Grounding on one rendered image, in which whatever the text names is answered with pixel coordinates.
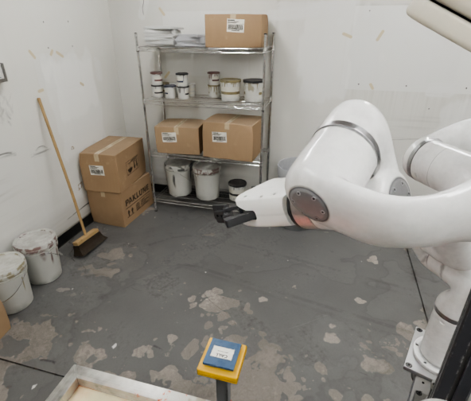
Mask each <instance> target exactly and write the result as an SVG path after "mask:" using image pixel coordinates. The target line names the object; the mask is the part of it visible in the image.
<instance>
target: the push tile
mask: <svg viewBox="0 0 471 401"><path fill-rule="evenodd" d="M241 346H242V345H241V344H238V343H234V342H230V341H224V340H220V339H216V338H213V339H212V341H211V344H210V345H209V347H208V351H207V353H206V355H205V357H204V360H203V364H205V365H208V366H212V367H215V368H222V369H225V370H228V371H232V372H233V371H234V369H235V365H236V361H237V359H238V356H239V351H240V349H241Z"/></svg>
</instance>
